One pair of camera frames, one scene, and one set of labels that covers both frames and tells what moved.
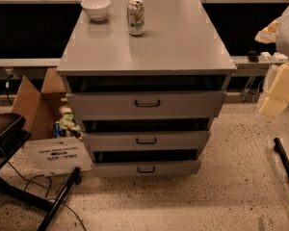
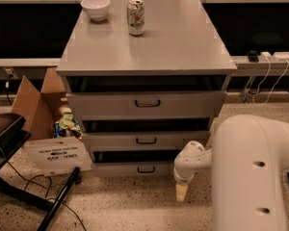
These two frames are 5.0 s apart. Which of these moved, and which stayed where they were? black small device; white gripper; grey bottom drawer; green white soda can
Moved: white gripper
Stayed: grey bottom drawer; green white soda can; black small device
